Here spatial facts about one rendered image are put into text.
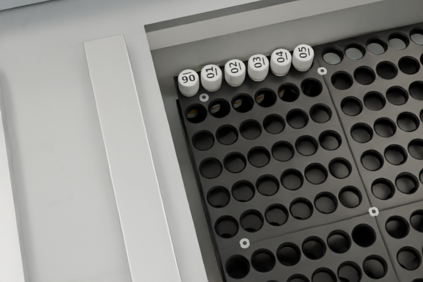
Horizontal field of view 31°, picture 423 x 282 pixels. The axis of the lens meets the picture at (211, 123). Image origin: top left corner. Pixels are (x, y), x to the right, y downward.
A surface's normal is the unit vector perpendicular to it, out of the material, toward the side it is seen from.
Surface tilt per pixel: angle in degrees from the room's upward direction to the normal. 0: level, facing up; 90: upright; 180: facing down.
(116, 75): 0
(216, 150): 0
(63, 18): 0
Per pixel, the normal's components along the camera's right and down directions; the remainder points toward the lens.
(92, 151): -0.01, -0.45
